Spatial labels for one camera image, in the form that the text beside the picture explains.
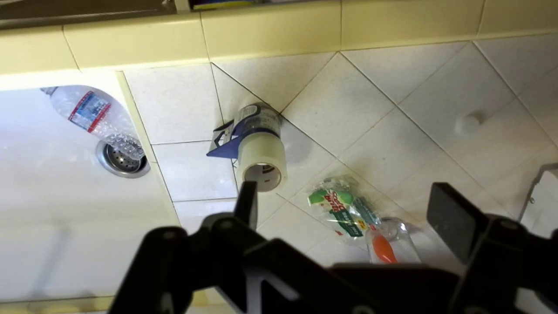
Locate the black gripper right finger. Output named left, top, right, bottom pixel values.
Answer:
left=425, top=181, right=507, bottom=269

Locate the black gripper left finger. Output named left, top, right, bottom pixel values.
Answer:
left=232, top=180, right=261, bottom=232

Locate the white masking tape roll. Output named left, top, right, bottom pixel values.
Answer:
left=234, top=127, right=289, bottom=194

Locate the orange plastic spoon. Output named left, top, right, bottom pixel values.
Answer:
left=370, top=230, right=401, bottom=267

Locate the green candy plastic bag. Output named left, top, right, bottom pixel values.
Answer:
left=305, top=174, right=382, bottom=241

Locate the metal sink drain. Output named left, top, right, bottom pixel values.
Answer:
left=94, top=138, right=152, bottom=180

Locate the clear plastic water bottle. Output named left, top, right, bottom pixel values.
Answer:
left=38, top=84, right=145, bottom=154

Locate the white sink basin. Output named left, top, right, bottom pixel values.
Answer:
left=0, top=68, right=181, bottom=304

